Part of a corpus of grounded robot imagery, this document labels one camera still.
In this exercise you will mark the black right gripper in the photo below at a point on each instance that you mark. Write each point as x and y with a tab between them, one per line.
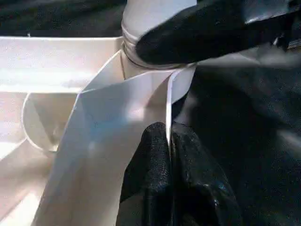
282	30

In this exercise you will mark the black work surface mat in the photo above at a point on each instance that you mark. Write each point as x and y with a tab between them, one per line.
247	117

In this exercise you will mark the white plastic table top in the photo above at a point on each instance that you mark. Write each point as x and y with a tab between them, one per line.
58	106

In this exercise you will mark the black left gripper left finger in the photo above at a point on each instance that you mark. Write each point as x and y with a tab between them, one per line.
150	179

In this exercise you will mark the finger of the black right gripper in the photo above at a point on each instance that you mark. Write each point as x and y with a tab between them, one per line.
188	40

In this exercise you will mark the white plastic table leg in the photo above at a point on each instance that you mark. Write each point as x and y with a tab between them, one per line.
141	18

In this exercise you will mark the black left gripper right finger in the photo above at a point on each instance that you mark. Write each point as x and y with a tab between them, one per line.
200	188

